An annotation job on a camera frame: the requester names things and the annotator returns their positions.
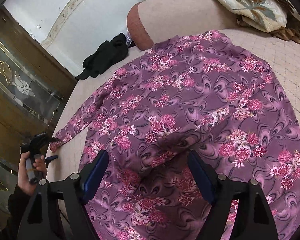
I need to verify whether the wooden glass wardrobe door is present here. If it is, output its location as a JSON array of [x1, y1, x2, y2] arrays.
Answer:
[[0, 7, 76, 228]]

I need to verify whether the black garment on bed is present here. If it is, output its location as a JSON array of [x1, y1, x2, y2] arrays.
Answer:
[[75, 33, 128, 80]]

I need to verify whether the pink bolster headrest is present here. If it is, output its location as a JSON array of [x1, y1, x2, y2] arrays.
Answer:
[[127, 0, 238, 51]]

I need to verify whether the beige floral blanket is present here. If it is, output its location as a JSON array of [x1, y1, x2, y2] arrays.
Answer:
[[217, 0, 300, 44]]

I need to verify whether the purple floral long-sleeve shirt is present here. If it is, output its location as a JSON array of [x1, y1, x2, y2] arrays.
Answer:
[[50, 30, 300, 239]]

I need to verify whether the person's left hand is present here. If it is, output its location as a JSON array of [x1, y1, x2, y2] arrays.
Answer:
[[16, 151, 48, 197]]

